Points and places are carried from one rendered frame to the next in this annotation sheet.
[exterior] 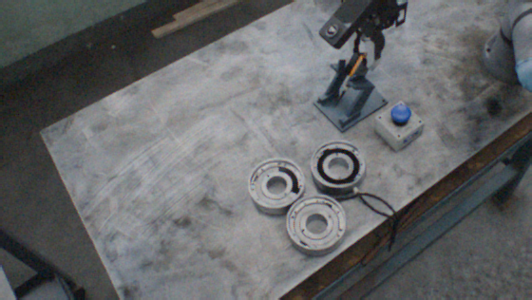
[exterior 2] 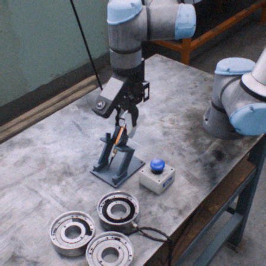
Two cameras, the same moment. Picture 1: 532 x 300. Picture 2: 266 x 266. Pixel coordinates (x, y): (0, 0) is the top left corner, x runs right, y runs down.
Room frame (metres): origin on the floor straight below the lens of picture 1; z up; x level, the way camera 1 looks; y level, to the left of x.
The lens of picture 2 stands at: (-0.10, 0.08, 1.56)
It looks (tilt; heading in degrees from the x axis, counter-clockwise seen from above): 39 degrees down; 345
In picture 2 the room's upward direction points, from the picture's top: 1 degrees counter-clockwise
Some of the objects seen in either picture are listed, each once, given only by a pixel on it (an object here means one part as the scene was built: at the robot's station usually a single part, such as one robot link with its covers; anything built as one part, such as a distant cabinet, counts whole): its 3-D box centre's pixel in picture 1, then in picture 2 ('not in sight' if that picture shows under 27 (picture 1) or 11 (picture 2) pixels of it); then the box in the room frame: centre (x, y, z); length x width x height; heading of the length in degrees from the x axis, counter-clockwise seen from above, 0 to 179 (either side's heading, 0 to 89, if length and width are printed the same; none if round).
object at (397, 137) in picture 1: (401, 124); (158, 174); (0.57, -0.17, 0.82); 0.08 x 0.07 x 0.05; 124
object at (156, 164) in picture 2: (400, 118); (157, 168); (0.57, -0.16, 0.85); 0.04 x 0.04 x 0.05
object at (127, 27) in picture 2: not in sight; (126, 24); (0.68, -0.11, 1.22); 0.09 x 0.08 x 0.11; 80
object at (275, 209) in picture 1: (276, 187); (73, 234); (0.45, 0.08, 0.82); 0.10 x 0.10 x 0.04
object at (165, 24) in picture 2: not in sight; (168, 19); (0.68, -0.21, 1.22); 0.11 x 0.11 x 0.08; 80
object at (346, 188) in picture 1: (338, 168); (119, 212); (0.48, -0.04, 0.82); 0.10 x 0.10 x 0.04
